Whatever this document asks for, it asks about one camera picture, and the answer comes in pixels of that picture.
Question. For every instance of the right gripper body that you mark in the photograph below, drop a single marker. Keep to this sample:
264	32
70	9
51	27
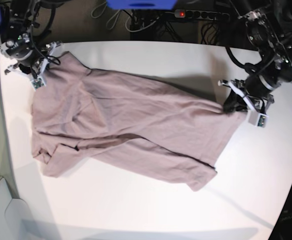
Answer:
36	61

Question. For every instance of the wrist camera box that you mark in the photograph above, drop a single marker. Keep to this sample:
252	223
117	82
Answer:
258	119
38	83

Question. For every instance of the black power strip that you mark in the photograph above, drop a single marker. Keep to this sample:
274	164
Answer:
201	15

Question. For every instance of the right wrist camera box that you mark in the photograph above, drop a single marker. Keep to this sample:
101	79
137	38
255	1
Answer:
38	83

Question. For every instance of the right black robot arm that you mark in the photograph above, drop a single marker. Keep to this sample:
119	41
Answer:
17	39

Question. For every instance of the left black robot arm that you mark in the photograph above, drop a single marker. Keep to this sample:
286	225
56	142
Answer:
266	35

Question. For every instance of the mauve pink t-shirt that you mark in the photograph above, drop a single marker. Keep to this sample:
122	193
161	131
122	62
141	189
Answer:
131	122

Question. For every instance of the blue plastic bin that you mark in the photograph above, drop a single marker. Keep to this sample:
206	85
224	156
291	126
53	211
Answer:
141	4

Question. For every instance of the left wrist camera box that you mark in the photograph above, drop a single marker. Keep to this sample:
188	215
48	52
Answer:
258	119

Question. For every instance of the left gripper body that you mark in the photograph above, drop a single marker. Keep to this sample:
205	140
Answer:
251	94

